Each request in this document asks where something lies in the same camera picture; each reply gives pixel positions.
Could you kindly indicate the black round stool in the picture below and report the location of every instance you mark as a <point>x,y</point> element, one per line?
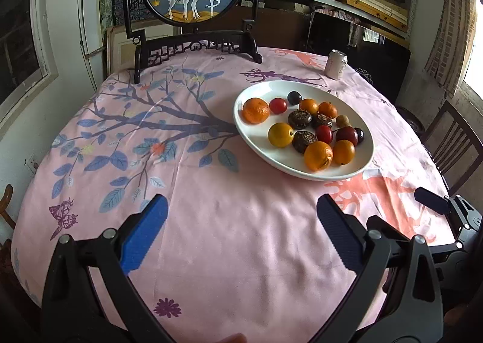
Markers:
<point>413,120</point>

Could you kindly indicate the person's left hand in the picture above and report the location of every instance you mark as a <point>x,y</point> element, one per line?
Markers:
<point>234,338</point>

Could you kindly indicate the yellow-orange smooth citrus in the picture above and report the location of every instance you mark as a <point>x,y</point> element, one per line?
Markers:
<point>280,135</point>

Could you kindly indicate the patterned curtain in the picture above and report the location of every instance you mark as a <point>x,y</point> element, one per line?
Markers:
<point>449,26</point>

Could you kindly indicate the orange smooth citrus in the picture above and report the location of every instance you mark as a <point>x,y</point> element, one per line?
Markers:
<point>344,152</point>

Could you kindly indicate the small orange mandarin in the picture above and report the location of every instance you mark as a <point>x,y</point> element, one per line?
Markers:
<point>328,109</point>

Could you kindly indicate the white oval plate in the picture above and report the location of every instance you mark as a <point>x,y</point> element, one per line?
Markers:
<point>264,148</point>

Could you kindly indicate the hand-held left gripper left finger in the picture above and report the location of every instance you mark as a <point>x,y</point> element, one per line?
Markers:
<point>145,233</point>

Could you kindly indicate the pink printed tablecloth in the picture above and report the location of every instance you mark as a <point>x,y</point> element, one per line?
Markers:
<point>226,214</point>

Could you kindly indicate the dark wooden chair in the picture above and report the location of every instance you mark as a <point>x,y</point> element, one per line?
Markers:
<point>6,207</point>
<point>452,147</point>

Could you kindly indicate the white drink can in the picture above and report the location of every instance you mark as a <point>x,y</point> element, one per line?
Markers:
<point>336,64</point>

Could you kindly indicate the dark purple plum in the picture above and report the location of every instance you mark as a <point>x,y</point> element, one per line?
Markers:
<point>294,97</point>
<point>360,134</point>

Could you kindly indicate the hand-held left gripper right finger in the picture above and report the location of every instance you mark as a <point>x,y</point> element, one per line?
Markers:
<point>339,233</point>

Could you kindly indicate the white window frame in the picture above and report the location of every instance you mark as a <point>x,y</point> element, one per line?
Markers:
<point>37,26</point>

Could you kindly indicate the tan longan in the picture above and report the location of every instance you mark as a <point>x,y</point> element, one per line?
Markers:
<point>342,121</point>

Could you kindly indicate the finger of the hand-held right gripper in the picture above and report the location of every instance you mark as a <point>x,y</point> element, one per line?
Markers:
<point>432,200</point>
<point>447,247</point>

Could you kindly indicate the dark red plum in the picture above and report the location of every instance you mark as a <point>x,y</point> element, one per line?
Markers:
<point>346,135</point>

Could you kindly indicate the white wall socket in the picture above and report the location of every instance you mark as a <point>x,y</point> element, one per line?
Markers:
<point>32,163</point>

